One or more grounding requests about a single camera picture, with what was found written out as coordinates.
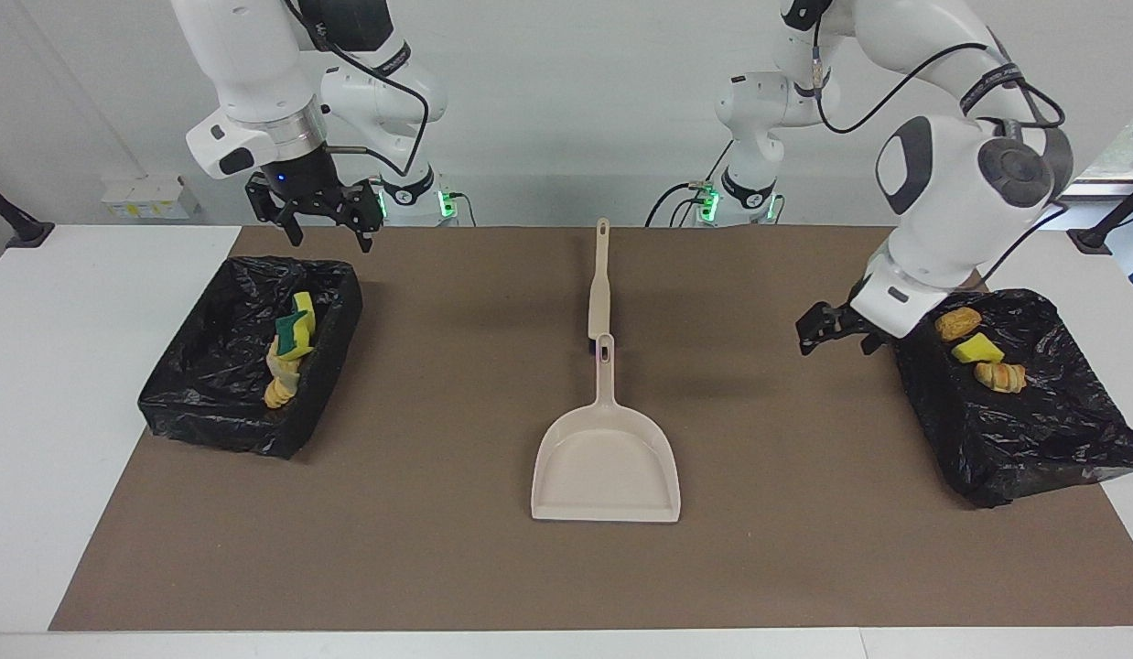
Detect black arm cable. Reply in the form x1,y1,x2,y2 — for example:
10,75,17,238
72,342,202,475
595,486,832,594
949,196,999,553
287,0,432,179
812,9,1071,292

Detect yellow notched sponge piece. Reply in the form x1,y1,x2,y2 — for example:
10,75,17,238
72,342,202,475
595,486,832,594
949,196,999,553
272,311,317,362

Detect small green yellow sponge piece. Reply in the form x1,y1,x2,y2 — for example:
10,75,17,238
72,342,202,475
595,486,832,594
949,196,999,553
951,333,1007,365

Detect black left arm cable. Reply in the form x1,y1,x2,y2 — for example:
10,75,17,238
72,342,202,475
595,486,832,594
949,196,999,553
812,9,1071,292

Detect beige brush black bristles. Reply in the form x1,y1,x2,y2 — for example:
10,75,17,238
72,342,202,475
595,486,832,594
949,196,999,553
588,217,613,351

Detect black table clamp stand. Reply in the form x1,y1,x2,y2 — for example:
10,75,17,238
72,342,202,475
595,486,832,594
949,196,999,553
1067,177,1133,255
0,174,56,250

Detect white wall socket box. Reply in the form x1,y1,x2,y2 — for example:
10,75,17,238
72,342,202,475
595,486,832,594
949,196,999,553
101,176,201,221

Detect beige plastic dustpan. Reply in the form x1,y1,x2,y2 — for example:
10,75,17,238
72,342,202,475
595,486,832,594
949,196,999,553
530,333,683,524

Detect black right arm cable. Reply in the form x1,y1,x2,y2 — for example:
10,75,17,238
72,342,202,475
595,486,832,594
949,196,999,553
287,0,432,179

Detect black left base cable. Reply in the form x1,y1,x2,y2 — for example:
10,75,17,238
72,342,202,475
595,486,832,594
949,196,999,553
644,139,734,228

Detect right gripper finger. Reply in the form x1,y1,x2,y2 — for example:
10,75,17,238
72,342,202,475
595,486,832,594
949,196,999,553
333,179,386,254
245,176,306,248

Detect brown table mat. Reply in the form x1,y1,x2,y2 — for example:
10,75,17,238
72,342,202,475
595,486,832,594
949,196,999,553
49,225,1133,632

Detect black bag-lined bin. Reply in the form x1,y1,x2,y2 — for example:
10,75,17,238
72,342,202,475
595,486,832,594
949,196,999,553
137,255,364,460
891,288,1133,510

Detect glass window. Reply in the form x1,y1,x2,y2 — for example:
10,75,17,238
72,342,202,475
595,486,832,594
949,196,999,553
1075,103,1133,182

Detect brown toy bread roll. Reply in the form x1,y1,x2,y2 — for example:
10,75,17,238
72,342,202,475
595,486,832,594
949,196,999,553
933,308,984,342

